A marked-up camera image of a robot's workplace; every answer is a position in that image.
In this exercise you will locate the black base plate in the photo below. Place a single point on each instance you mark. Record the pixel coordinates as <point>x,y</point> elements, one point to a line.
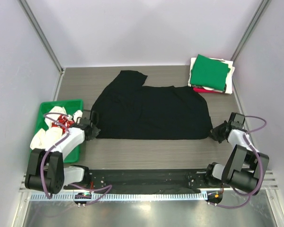
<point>153,181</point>

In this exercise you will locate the left aluminium corner post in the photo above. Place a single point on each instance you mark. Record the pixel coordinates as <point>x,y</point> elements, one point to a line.
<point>32,19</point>

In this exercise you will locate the aluminium corner post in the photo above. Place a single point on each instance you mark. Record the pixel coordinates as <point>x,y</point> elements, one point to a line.
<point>250,28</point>
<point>32,19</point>

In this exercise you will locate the folded pink t shirt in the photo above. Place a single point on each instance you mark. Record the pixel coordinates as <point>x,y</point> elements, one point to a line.
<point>202,90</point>

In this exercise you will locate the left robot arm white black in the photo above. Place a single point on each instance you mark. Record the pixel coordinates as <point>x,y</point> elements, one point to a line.
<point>46,172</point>

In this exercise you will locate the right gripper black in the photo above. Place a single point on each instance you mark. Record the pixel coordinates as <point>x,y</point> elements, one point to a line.
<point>214,132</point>

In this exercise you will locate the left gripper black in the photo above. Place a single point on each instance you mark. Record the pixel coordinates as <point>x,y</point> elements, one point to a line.
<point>94,133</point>

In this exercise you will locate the black t shirt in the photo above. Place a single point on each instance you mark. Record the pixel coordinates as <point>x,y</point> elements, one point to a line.
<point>128,109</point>

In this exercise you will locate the slotted cable duct strip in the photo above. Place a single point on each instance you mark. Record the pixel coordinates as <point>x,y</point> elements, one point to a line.
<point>72,196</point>

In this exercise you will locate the right aluminium corner post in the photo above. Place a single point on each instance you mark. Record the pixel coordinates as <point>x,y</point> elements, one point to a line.
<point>250,28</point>

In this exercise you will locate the aluminium rail frame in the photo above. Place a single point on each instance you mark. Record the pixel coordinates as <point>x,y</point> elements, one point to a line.
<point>269,181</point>

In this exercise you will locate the white t shirt in bin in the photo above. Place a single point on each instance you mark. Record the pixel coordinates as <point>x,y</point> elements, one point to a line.
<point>46,138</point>

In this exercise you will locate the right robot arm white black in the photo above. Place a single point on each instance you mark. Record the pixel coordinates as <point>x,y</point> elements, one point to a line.
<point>246,166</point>

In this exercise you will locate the folded white t shirt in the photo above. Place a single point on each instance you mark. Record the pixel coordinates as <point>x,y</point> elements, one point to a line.
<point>228,86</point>

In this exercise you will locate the green plastic bin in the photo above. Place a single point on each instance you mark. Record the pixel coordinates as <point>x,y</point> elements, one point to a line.
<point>70,107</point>

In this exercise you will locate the folded green t shirt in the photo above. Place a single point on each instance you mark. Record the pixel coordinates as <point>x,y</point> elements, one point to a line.
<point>210,73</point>

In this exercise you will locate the red white patterned t shirt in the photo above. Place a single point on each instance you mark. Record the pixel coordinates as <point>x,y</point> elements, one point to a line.
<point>63,122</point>

